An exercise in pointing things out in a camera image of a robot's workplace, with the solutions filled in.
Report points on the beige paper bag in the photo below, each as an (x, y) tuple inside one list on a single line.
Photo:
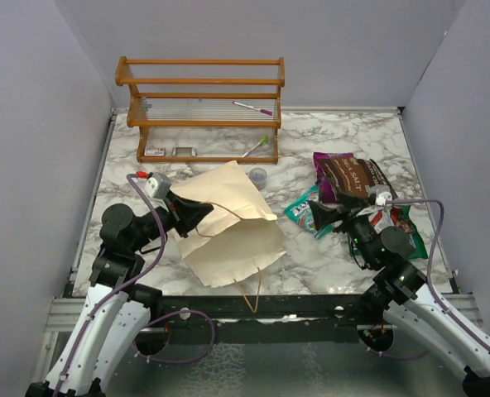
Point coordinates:
[(239, 238)]

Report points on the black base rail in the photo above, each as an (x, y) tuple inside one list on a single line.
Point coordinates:
[(279, 318)]

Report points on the purple snack bag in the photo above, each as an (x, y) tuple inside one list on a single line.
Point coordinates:
[(326, 193)]

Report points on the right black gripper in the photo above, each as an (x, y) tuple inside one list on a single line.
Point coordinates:
[(324, 214)]

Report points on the red Doritos bag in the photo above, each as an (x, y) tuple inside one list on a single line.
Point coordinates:
[(379, 217)]

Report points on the green capped white marker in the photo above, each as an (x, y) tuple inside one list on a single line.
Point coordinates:
[(255, 146)]

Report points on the open small cardboard box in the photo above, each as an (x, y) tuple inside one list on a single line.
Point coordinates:
[(184, 151)]

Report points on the teal mint candy bag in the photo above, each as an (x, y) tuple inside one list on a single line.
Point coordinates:
[(300, 213)]

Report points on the wooden two-tier shelf rack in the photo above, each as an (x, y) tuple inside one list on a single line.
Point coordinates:
[(202, 102)]

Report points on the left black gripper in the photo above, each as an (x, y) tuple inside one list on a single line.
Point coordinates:
[(185, 214)]

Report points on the pink capped white marker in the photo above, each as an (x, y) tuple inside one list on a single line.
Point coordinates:
[(253, 108)]

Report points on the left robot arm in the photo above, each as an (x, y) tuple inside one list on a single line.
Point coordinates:
[(116, 308)]

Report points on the brown sea salt chip bag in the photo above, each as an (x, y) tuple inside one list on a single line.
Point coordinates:
[(353, 175)]

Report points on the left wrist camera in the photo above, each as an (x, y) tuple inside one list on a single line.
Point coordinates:
[(153, 189)]

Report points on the green snack bag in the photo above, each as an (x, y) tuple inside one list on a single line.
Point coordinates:
[(401, 218)]

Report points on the red white matchbox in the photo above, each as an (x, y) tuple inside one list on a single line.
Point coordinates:
[(158, 152)]

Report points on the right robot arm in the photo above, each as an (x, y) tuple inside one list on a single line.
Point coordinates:
[(404, 296)]

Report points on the small clear plastic cup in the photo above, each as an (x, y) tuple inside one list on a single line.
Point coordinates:
[(258, 177)]

